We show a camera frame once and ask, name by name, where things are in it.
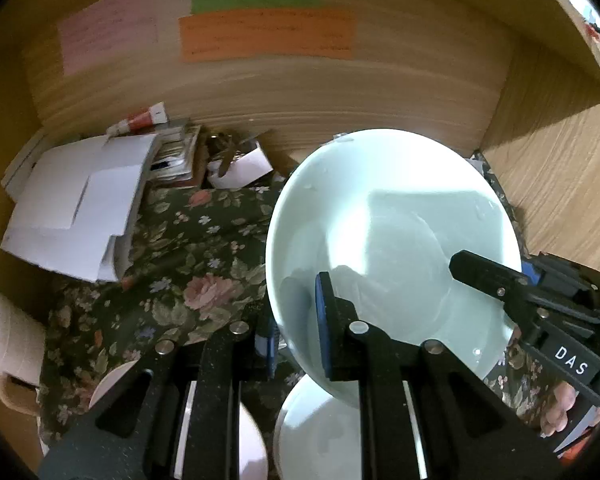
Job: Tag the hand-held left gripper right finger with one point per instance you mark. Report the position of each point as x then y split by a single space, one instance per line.
323 330

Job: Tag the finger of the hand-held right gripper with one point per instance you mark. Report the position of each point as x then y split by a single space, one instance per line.
485 274
565 272

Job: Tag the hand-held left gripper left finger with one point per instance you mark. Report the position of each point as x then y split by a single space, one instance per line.
269 347

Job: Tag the white plate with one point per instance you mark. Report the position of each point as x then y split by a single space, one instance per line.
252 445

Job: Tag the mint green plate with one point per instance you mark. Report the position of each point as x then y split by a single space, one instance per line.
315 440

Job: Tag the mint green bowl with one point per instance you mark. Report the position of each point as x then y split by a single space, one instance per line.
395 220

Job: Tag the person's right hand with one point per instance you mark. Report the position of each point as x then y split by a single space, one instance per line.
562 402

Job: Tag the dark floral tablecloth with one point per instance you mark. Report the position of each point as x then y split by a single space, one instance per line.
190 250

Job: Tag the white paper card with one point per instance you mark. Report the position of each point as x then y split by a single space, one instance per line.
247 167

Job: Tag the dark metal items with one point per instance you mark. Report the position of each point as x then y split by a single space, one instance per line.
225 157

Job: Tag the stack of booklets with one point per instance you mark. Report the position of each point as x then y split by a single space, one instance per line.
177 152

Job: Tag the stack of white papers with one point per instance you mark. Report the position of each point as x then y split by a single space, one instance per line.
65 195

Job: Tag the red and white tube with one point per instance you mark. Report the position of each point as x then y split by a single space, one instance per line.
142 119

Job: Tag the beige rolled cloth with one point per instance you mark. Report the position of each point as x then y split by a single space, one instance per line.
5 335

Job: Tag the orange paper note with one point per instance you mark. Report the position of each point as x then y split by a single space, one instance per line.
265 35

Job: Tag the pink paper note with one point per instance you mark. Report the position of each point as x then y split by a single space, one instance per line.
107 30

